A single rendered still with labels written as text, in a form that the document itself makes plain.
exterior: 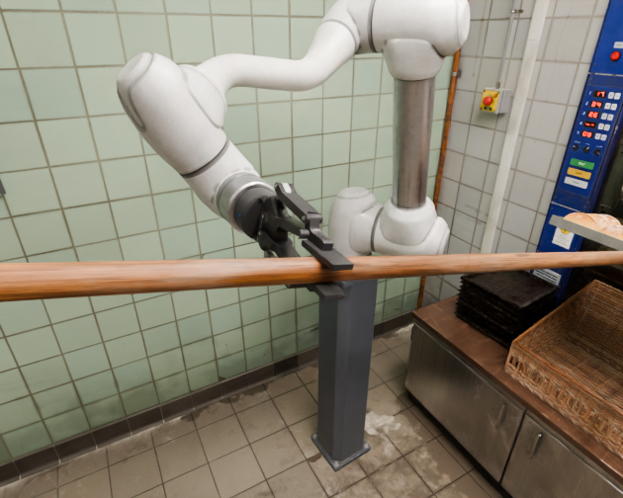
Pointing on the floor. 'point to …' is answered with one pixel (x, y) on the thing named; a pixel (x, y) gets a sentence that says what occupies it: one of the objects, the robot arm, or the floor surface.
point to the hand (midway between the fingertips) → (323, 268)
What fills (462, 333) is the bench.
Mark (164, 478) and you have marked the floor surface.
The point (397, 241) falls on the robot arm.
